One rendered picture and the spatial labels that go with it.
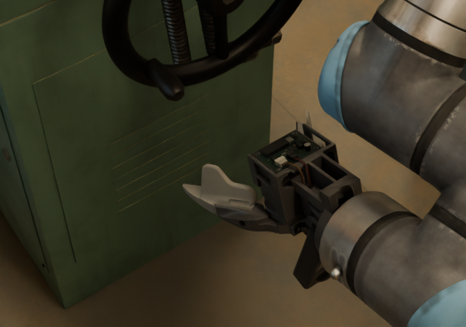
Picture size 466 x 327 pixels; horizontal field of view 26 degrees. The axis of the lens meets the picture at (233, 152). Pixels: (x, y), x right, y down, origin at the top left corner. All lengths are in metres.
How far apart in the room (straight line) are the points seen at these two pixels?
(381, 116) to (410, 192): 1.11
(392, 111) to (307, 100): 1.23
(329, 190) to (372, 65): 0.13
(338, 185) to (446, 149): 0.12
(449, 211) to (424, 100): 0.10
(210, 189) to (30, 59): 0.39
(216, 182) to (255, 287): 0.83
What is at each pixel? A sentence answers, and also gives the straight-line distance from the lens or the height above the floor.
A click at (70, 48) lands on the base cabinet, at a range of 1.35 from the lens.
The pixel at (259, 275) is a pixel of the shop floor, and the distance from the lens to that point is 1.84.
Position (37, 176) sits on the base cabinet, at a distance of 1.50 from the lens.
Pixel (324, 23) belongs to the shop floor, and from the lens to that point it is 2.23.
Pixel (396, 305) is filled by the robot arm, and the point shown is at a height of 0.86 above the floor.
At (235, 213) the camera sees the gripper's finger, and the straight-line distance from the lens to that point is 1.02.
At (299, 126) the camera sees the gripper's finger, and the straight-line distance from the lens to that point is 1.11.
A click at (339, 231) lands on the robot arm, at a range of 0.90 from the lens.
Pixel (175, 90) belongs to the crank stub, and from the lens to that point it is 1.10.
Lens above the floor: 1.60
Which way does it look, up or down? 53 degrees down
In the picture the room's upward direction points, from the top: straight up
